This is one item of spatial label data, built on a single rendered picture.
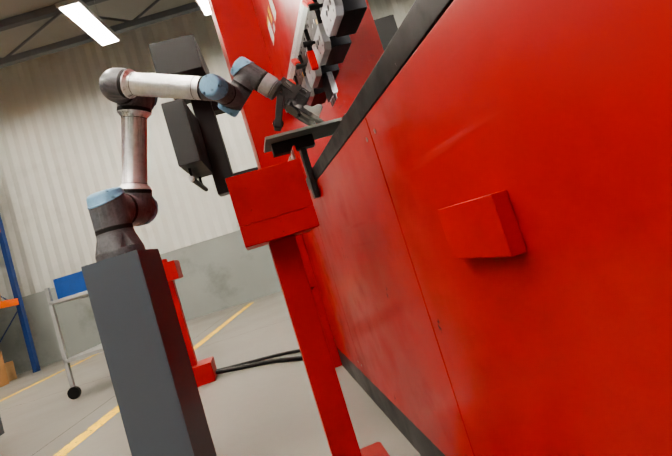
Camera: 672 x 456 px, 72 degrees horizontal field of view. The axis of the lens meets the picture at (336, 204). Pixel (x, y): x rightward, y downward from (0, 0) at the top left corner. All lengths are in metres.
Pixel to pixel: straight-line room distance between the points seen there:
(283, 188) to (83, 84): 9.33
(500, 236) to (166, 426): 1.30
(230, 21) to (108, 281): 1.61
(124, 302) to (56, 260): 8.41
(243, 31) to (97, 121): 7.41
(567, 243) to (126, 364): 1.38
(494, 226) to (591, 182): 0.14
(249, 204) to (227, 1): 1.93
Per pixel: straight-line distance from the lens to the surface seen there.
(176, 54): 2.83
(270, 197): 0.98
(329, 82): 1.64
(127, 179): 1.79
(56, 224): 9.99
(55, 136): 10.22
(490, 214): 0.53
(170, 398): 1.60
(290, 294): 1.04
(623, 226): 0.42
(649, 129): 0.38
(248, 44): 2.67
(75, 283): 4.64
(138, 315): 1.58
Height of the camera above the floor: 0.62
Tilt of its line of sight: 4 degrees up
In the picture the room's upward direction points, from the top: 17 degrees counter-clockwise
